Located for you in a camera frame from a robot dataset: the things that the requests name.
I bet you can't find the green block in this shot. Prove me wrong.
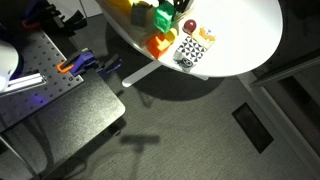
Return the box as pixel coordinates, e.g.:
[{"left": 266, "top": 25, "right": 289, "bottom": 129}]
[{"left": 153, "top": 1, "right": 176, "bottom": 33}]

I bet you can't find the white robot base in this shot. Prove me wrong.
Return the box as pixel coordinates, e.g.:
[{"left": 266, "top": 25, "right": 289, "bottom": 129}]
[{"left": 0, "top": 40, "right": 19, "bottom": 92}]

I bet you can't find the orange toy block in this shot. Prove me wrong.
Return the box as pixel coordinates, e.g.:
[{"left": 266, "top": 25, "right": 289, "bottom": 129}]
[{"left": 147, "top": 34, "right": 171, "bottom": 59}]

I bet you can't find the dark grey block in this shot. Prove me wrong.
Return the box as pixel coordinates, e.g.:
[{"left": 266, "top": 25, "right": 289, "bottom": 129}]
[{"left": 130, "top": 1, "right": 152, "bottom": 27}]

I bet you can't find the black white patterned box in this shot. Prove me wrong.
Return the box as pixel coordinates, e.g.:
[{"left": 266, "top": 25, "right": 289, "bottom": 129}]
[{"left": 173, "top": 36, "right": 207, "bottom": 72}]

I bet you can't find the white orange picture cube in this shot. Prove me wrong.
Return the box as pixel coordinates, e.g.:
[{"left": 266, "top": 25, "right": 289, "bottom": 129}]
[{"left": 192, "top": 26, "right": 216, "bottom": 49}]

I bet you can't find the dark red ball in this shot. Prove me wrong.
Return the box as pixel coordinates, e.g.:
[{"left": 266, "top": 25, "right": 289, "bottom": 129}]
[{"left": 183, "top": 19, "right": 197, "bottom": 34}]

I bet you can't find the yellow banana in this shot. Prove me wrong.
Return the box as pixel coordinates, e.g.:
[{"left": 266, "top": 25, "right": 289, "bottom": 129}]
[{"left": 106, "top": 0, "right": 133, "bottom": 13}]

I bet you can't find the round white table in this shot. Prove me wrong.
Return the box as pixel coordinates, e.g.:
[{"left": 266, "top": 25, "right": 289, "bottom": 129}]
[{"left": 114, "top": 0, "right": 283, "bottom": 87}]

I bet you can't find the black floor hatch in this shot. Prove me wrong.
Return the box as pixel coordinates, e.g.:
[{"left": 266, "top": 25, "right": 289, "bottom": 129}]
[{"left": 232, "top": 103, "right": 274, "bottom": 154}]

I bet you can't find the perforated metal breadboard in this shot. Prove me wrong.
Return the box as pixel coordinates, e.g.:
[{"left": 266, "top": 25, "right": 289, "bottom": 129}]
[{"left": 0, "top": 30, "right": 83, "bottom": 132}]

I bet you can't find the aluminium extrusion rail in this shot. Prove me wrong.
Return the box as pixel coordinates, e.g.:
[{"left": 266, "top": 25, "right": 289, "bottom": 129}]
[{"left": 0, "top": 73, "right": 47, "bottom": 96}]

